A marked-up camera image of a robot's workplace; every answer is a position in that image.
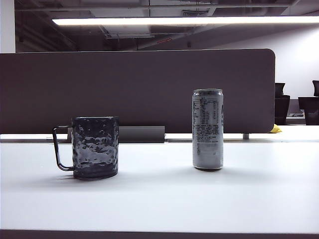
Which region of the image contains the long white ceiling light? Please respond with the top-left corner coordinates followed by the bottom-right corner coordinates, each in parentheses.
top-left (51, 15), bottom-right (319, 26)

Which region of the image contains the dark textured glass mug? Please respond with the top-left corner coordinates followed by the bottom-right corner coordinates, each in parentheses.
top-left (52, 116), bottom-right (120, 180)

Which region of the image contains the dark grey desk divider panel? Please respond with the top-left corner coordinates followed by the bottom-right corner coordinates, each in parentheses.
top-left (0, 48), bottom-right (276, 135)

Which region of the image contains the silver slim metal can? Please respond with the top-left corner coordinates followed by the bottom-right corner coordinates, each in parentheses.
top-left (191, 88), bottom-right (224, 171)

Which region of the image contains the grey desk cable flap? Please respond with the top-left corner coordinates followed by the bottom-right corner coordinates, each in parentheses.
top-left (118, 125), bottom-right (166, 143)

